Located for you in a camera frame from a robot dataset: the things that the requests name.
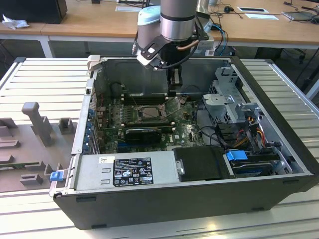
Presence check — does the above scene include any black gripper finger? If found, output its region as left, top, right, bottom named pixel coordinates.
left=167, top=67, right=178, bottom=98
left=174, top=66, right=184, bottom=87

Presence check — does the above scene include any metal socket cover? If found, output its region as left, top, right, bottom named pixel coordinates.
left=162, top=97, right=182, bottom=118

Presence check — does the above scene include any CPU socket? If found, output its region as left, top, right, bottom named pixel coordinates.
left=134, top=103, right=170, bottom=124

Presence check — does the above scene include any blue expansion slot retainer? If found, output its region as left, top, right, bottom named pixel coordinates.
left=83, top=107, right=96, bottom=154

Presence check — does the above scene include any green motherboard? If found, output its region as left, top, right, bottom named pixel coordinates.
left=96, top=96, right=208, bottom=154

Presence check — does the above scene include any silver drive cage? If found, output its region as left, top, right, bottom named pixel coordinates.
left=201, top=66, right=265, bottom=130

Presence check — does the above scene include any black plastic shroud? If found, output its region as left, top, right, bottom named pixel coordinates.
left=172, top=146, right=236, bottom=183

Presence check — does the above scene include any wooden desk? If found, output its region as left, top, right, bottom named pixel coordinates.
left=0, top=0, right=319, bottom=59

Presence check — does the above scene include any pale blue paper sheet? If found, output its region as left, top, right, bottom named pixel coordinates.
left=245, top=12, right=280, bottom=21

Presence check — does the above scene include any blue disk carrier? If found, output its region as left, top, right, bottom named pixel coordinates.
left=225, top=149, right=272, bottom=178

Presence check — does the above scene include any silver power supply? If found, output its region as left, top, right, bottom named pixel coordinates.
left=72, top=150, right=180, bottom=193

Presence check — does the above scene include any grey laptop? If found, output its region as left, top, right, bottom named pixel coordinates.
left=281, top=9, right=319, bottom=23

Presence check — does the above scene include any black PC case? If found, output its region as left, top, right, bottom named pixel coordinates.
left=49, top=54, right=319, bottom=231

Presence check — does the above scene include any black box on desk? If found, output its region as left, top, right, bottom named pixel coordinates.
left=0, top=0, right=68, bottom=25

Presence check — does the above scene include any blue case clip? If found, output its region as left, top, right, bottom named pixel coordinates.
left=49, top=171, right=63, bottom=182

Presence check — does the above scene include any crumpled white paper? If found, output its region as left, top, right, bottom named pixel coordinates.
left=1, top=13, right=31, bottom=31

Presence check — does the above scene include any grey parts rack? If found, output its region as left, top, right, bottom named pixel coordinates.
left=0, top=101, right=78, bottom=194

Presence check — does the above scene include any green RAM stick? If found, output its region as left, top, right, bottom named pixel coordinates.
left=0, top=162, right=41, bottom=173

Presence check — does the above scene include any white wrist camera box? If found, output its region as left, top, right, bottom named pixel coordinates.
left=136, top=42, right=163, bottom=67

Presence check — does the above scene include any black looped wire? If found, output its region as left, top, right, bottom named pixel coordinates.
left=183, top=85, right=226, bottom=148

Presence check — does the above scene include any blue cable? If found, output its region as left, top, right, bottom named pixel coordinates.
left=211, top=23, right=229, bottom=50

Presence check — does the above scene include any grey case latch handle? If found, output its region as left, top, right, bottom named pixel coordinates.
left=86, top=55, right=102, bottom=76

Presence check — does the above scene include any white desk cable port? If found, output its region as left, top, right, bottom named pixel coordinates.
left=236, top=6, right=270, bottom=13

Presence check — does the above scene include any yellow red wire bundle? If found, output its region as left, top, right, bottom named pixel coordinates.
left=235, top=125, right=265, bottom=148

